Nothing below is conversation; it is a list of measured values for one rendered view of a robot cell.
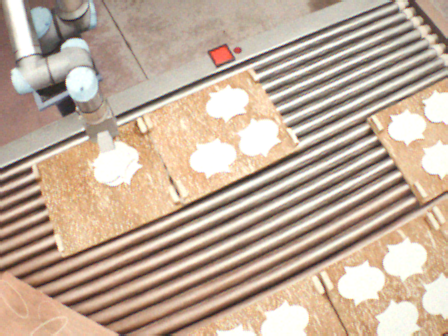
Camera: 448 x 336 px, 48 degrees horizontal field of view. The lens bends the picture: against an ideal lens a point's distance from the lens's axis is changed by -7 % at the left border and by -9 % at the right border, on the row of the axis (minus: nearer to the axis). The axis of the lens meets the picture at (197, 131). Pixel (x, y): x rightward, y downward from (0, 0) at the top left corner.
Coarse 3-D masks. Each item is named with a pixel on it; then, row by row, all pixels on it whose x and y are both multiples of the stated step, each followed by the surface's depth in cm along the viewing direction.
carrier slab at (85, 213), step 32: (128, 128) 178; (64, 160) 175; (160, 160) 172; (64, 192) 169; (96, 192) 168; (128, 192) 168; (160, 192) 167; (64, 224) 164; (96, 224) 163; (128, 224) 163; (64, 256) 159
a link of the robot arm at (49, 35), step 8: (40, 8) 174; (32, 16) 173; (40, 16) 172; (48, 16) 172; (40, 24) 171; (48, 24) 172; (56, 24) 173; (40, 32) 171; (48, 32) 174; (56, 32) 175; (40, 40) 174; (48, 40) 176; (56, 40) 178; (48, 48) 180
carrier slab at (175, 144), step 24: (240, 72) 185; (192, 96) 182; (264, 96) 180; (144, 120) 179; (168, 120) 179; (192, 120) 178; (216, 120) 177; (240, 120) 176; (168, 144) 174; (192, 144) 174; (288, 144) 171; (168, 168) 170; (240, 168) 168; (192, 192) 166
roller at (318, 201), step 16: (384, 160) 167; (352, 176) 166; (368, 176) 165; (336, 192) 163; (304, 208) 162; (272, 224) 160; (240, 240) 159; (192, 256) 158; (208, 256) 158; (160, 272) 156; (176, 272) 156; (128, 288) 154; (144, 288) 155; (80, 304) 153; (96, 304) 153
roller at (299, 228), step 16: (384, 176) 165; (400, 176) 164; (368, 192) 162; (336, 208) 161; (304, 224) 159; (320, 224) 160; (272, 240) 158; (288, 240) 159; (240, 256) 156; (256, 256) 158; (192, 272) 156; (208, 272) 155; (160, 288) 154; (176, 288) 154; (128, 304) 152; (144, 304) 152; (96, 320) 150; (112, 320) 152
